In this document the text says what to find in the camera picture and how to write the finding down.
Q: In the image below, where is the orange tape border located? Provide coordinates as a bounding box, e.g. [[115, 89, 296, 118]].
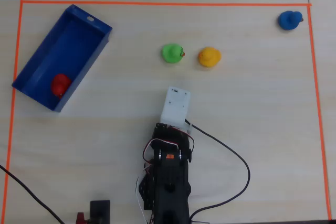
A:
[[3, 0, 332, 221]]

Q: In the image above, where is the white gripper camera box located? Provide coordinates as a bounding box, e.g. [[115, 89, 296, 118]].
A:
[[160, 86, 191, 127]]

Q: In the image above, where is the red clamp knob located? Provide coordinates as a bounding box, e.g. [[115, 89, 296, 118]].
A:
[[76, 211, 88, 224]]

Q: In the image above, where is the black camera stand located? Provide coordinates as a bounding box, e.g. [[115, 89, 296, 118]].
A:
[[89, 200, 111, 224]]

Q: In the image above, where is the servo wire bundle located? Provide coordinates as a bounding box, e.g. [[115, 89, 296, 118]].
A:
[[135, 126, 196, 224]]

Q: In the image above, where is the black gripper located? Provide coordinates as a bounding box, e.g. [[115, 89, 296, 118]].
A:
[[152, 122, 195, 162]]

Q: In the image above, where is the blue plastic box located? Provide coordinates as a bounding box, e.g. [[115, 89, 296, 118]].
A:
[[11, 4, 113, 113]]

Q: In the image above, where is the green rubber duck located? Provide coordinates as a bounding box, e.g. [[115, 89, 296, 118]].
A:
[[160, 43, 186, 65]]

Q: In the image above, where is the blue rubber duck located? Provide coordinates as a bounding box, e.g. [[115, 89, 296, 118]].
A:
[[278, 10, 303, 31]]

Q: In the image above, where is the red rubber duck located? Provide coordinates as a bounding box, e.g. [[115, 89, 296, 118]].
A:
[[50, 73, 72, 99]]

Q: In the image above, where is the long black cable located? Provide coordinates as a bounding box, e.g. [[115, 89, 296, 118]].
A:
[[0, 164, 66, 224]]

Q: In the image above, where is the black camera cable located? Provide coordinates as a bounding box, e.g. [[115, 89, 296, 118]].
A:
[[184, 119, 251, 222]]

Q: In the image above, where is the yellow rubber duck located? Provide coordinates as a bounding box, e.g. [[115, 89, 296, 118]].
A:
[[197, 46, 222, 68]]

